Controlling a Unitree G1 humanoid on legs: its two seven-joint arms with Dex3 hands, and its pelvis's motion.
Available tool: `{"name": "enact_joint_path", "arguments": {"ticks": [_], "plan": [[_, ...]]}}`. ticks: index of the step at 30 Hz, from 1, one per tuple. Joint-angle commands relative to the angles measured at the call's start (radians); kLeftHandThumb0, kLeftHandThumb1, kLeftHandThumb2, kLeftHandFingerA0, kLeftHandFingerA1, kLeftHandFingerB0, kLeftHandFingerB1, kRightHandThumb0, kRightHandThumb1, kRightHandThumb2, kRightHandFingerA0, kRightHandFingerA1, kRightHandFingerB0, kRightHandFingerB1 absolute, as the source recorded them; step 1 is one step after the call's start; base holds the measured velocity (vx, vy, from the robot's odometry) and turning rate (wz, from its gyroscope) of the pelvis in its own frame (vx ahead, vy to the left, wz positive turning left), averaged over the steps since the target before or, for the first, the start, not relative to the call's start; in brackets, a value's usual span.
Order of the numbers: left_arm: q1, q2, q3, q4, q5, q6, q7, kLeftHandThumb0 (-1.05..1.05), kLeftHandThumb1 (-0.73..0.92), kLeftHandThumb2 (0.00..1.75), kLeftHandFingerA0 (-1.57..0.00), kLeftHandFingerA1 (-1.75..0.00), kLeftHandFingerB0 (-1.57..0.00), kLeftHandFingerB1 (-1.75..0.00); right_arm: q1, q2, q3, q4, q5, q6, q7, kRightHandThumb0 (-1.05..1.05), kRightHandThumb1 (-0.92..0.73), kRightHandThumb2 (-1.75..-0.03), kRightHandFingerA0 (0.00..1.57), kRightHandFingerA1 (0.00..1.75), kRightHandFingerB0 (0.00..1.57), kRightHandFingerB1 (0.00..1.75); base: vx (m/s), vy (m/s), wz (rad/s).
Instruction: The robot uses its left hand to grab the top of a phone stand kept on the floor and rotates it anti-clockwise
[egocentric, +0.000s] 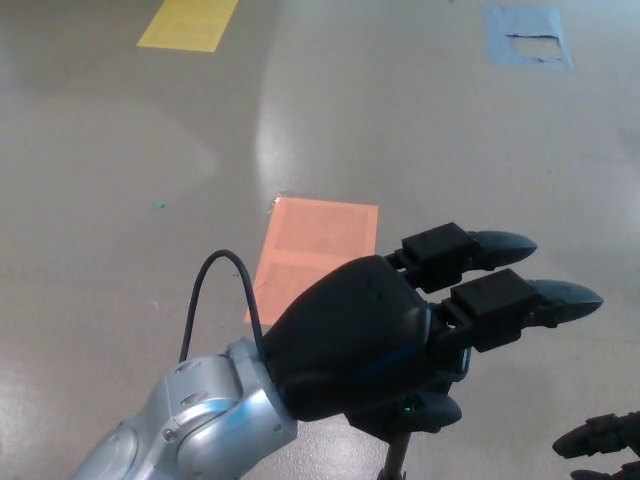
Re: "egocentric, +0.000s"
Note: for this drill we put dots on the black phone stand tripod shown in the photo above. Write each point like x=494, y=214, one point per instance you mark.
x=399, y=457

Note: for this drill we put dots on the yellow floor tape patch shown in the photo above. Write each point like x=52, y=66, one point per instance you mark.
x=187, y=25

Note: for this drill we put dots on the torn blue floor tape patch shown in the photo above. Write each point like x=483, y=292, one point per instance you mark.
x=500, y=35

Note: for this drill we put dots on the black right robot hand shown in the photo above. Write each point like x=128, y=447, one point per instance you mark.
x=605, y=435

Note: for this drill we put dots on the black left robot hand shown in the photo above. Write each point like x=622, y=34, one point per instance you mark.
x=350, y=330

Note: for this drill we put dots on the orange floor tape patch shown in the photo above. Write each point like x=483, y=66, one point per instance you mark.
x=310, y=235

